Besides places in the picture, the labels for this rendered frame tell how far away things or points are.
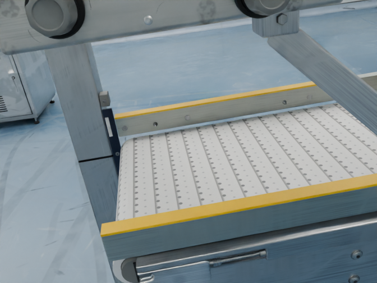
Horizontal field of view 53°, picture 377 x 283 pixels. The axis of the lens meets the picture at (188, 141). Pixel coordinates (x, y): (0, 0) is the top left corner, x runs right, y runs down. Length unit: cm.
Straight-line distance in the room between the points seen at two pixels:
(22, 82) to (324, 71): 285
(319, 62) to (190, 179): 23
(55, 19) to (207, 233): 23
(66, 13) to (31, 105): 290
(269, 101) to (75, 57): 30
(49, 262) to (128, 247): 138
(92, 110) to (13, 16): 37
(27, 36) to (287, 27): 18
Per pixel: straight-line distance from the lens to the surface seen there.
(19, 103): 314
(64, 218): 195
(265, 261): 41
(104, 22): 24
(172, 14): 24
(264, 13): 23
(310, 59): 31
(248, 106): 61
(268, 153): 51
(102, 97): 60
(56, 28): 22
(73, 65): 58
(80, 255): 171
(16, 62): 304
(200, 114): 59
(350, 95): 32
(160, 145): 56
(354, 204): 40
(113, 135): 61
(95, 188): 67
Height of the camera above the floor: 109
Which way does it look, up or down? 27 degrees down
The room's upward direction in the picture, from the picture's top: 8 degrees counter-clockwise
